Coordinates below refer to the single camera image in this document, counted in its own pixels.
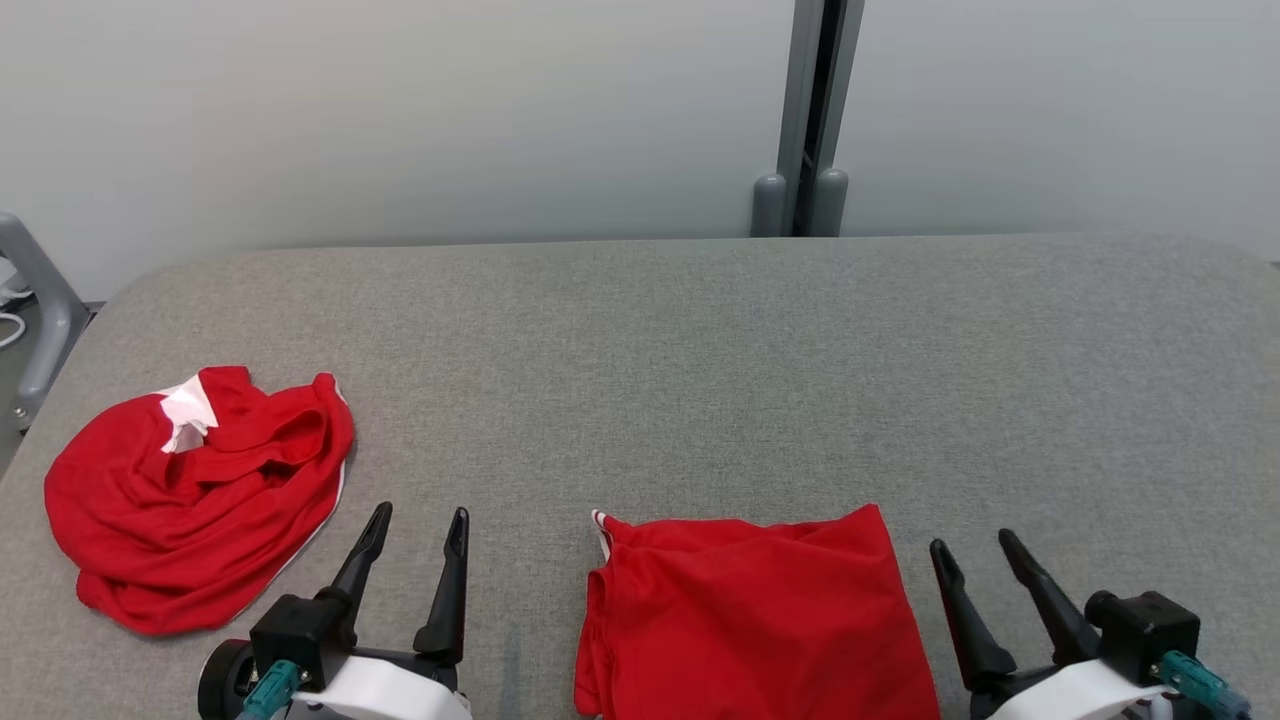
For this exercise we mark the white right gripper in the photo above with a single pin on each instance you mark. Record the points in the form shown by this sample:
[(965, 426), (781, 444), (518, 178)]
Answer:
[(1070, 695)]

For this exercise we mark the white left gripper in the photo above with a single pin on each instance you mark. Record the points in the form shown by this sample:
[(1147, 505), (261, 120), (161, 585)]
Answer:
[(390, 695)]

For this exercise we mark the red shorts with white trim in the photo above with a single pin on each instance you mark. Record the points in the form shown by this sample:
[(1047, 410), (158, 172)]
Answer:
[(190, 520)]

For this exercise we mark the red Bulls basketball jersey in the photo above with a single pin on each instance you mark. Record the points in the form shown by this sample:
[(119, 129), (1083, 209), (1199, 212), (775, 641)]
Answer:
[(750, 620)]

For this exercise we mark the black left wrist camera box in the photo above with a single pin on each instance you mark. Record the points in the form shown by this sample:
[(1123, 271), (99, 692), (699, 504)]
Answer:
[(300, 630)]

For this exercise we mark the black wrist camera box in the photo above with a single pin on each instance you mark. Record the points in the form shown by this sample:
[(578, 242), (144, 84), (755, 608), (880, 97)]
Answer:
[(1145, 630), (300, 630)]

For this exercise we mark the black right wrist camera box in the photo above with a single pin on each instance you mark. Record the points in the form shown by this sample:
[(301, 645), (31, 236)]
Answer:
[(1145, 630)]

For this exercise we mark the grey metal frame leg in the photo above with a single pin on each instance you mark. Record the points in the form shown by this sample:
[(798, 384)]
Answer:
[(55, 320)]

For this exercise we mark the grey partition post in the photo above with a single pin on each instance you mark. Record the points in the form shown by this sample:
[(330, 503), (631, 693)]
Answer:
[(805, 80)]

